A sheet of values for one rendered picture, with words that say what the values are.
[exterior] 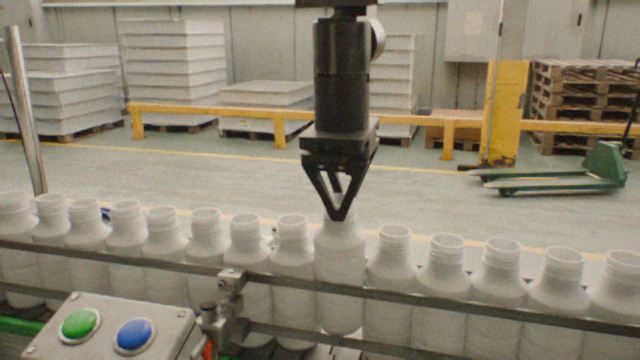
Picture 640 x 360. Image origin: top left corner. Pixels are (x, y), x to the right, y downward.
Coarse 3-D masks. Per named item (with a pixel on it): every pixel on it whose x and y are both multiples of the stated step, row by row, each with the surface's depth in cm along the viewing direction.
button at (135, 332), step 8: (136, 320) 44; (144, 320) 44; (120, 328) 44; (128, 328) 43; (136, 328) 43; (144, 328) 43; (120, 336) 43; (128, 336) 43; (136, 336) 43; (144, 336) 43; (120, 344) 43; (128, 344) 42; (136, 344) 42
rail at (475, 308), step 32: (96, 256) 60; (128, 256) 59; (0, 288) 66; (32, 288) 65; (320, 288) 53; (352, 288) 52; (544, 320) 47; (576, 320) 46; (608, 320) 46; (384, 352) 53; (416, 352) 52
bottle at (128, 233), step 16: (112, 208) 60; (128, 208) 60; (112, 224) 61; (128, 224) 61; (112, 240) 61; (128, 240) 60; (144, 240) 62; (112, 272) 62; (128, 272) 61; (112, 288) 63; (128, 288) 62; (144, 288) 63
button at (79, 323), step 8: (80, 312) 46; (88, 312) 46; (72, 320) 45; (80, 320) 45; (88, 320) 45; (64, 328) 44; (72, 328) 44; (80, 328) 44; (88, 328) 44; (72, 336) 44; (80, 336) 44
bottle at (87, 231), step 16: (80, 208) 61; (96, 208) 62; (80, 224) 61; (96, 224) 62; (64, 240) 62; (80, 240) 61; (96, 240) 62; (80, 272) 62; (96, 272) 63; (80, 288) 63; (96, 288) 63
